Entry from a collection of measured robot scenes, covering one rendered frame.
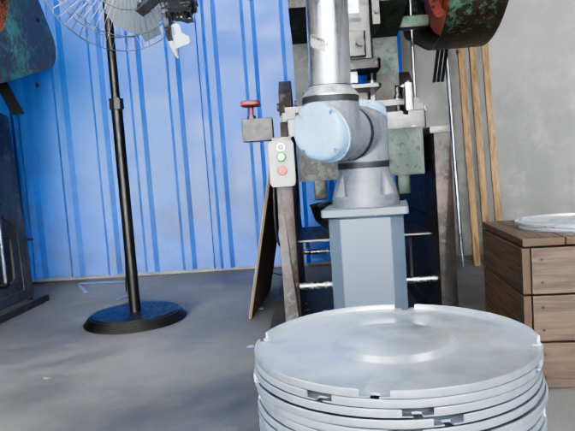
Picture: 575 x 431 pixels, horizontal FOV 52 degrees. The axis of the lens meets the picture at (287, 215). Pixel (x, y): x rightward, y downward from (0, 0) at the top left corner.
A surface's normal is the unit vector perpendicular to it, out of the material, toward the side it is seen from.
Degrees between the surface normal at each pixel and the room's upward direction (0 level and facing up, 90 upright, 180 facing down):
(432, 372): 0
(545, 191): 90
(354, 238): 90
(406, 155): 90
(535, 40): 90
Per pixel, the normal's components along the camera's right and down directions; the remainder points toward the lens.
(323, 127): -0.54, 0.24
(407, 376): -0.07, -0.99
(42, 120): -0.04, 0.08
